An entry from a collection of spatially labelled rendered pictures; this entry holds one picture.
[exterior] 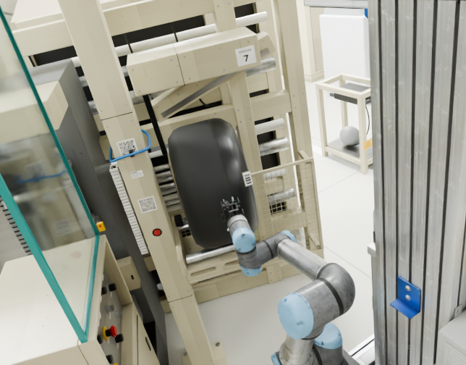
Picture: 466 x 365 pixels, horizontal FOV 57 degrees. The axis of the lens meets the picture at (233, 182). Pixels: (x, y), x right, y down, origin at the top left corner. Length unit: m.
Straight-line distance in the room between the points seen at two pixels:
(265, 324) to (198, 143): 1.49
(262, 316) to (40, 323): 1.76
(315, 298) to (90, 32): 1.22
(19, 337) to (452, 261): 1.25
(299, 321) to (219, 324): 1.86
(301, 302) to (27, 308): 0.92
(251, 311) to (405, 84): 2.27
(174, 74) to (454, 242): 1.40
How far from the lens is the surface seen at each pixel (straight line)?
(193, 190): 1.79
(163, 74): 2.06
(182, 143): 1.87
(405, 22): 1.00
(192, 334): 2.55
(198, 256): 2.11
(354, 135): 4.41
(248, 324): 2.98
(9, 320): 1.64
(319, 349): 1.62
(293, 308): 1.20
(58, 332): 1.49
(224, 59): 2.08
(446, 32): 0.95
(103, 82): 1.80
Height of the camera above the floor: 2.21
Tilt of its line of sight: 30 degrees down
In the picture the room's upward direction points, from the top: 13 degrees counter-clockwise
